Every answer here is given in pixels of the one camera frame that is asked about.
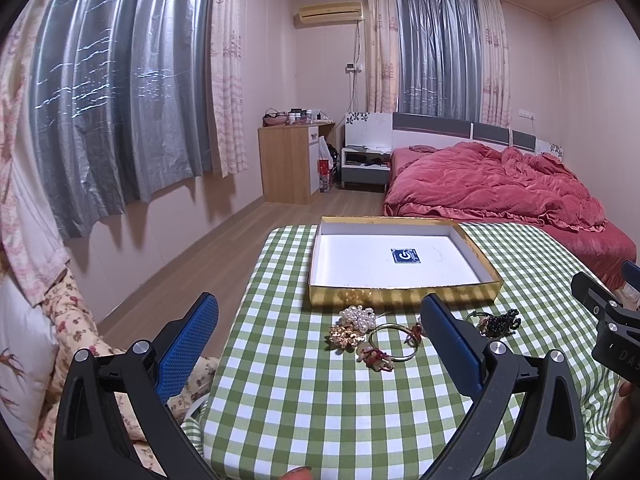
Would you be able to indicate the beige wall air conditioner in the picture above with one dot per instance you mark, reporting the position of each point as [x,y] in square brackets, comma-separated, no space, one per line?
[331,13]

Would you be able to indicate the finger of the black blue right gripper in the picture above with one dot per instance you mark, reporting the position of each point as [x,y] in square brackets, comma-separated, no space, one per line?
[524,421]

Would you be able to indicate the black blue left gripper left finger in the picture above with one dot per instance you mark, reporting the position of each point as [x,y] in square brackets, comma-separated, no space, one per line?
[127,399]

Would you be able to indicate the grey window curtain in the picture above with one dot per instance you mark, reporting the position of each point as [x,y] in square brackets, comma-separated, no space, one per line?
[440,61]
[119,104]

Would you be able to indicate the pink bag on desk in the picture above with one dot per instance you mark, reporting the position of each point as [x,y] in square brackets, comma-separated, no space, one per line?
[273,117]

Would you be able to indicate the pink floral curtain panel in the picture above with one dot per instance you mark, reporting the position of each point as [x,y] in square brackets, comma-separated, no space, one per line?
[226,79]

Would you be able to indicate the white pearl jewelry cluster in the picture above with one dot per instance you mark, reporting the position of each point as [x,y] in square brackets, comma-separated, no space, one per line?
[358,318]

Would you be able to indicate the grey back window curtain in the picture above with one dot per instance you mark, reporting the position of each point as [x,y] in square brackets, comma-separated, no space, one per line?
[440,61]

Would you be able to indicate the red beaded jewelry piece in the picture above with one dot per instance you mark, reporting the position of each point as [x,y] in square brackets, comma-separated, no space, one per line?
[374,358]

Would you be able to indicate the floral fabric cushion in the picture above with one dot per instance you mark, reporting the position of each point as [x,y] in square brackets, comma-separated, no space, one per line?
[75,359]

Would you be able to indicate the white grey bed headboard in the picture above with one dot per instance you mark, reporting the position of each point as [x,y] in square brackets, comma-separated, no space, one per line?
[387,132]

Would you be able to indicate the wooden desk cabinet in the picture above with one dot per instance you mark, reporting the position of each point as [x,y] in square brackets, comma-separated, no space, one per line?
[289,161]

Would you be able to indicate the red quilted duvet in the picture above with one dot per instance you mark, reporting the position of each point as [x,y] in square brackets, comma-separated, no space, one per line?
[472,182]

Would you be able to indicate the grey left window curtain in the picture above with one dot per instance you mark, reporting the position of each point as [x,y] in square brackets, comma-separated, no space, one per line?
[119,104]

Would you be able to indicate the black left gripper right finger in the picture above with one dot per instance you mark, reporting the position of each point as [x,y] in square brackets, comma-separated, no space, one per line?
[617,342]

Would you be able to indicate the white bedside table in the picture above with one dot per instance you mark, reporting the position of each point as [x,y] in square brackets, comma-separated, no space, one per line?
[361,166]

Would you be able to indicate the red shopping bag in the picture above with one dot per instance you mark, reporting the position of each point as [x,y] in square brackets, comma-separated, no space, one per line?
[325,173]

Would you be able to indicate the gold white shallow box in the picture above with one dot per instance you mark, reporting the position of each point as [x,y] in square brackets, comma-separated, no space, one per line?
[395,262]

